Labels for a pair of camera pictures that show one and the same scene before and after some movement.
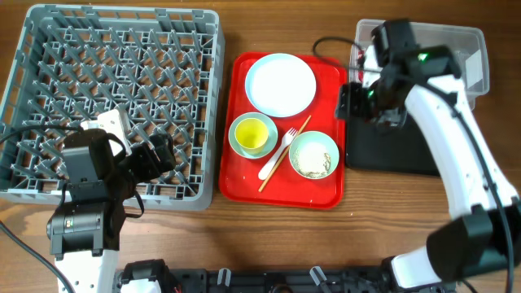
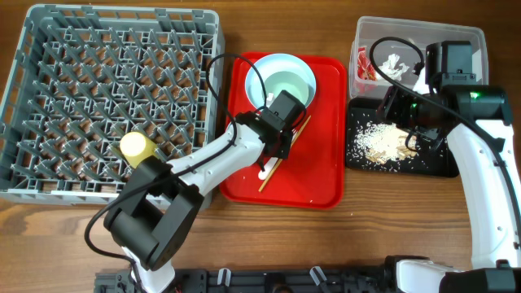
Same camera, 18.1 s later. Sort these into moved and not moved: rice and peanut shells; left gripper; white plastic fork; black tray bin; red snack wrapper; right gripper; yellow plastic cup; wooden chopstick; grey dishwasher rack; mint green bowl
Moved: left gripper; right gripper; rice and peanut shells; yellow plastic cup; mint green bowl
Not moved: grey dishwasher rack; wooden chopstick; white plastic fork; black tray bin; red snack wrapper
